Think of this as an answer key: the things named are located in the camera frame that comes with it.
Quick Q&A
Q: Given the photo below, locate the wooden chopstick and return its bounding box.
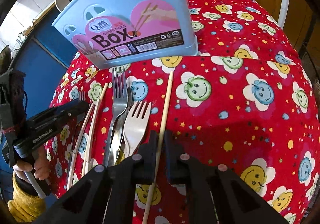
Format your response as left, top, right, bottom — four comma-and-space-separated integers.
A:
142, 71, 174, 224

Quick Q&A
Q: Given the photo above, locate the left hand on gripper handle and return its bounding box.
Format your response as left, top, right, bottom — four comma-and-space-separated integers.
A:
13, 146, 50, 183

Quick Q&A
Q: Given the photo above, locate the blue cabinet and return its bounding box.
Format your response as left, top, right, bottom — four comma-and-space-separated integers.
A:
10, 7, 77, 117

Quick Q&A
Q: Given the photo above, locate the stainless steel knife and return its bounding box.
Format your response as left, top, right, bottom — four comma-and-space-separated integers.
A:
107, 87, 133, 167

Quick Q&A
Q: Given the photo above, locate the white spoon in box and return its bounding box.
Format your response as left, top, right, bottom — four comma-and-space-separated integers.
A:
55, 0, 70, 13

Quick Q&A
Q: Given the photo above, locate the light blue chopsticks box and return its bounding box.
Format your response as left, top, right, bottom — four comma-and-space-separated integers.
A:
52, 0, 198, 69

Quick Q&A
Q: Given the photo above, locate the red smiley-pattern tablecloth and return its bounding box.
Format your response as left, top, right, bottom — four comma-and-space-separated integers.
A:
45, 0, 319, 223

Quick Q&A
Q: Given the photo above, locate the cream chopstick left of pair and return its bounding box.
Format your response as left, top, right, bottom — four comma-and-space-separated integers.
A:
67, 103, 94, 190

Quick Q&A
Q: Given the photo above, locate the stainless steel fork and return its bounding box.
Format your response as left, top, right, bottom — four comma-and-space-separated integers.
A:
103, 66, 127, 167

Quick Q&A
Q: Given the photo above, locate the cream chopstick right of pair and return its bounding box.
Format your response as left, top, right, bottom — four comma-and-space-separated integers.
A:
81, 83, 108, 177

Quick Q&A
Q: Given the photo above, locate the white plastic fork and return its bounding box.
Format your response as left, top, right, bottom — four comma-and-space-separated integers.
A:
124, 101, 151, 158

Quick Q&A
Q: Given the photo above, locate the yellow sleeve forearm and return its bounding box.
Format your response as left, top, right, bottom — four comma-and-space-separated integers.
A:
7, 174, 46, 223

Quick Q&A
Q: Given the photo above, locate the small fork under left gripper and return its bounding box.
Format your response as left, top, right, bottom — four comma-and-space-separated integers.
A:
74, 90, 87, 127

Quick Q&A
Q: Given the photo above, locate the cream chopstick of pair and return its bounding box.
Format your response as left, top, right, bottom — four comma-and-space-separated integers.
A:
81, 83, 108, 177
67, 103, 94, 190

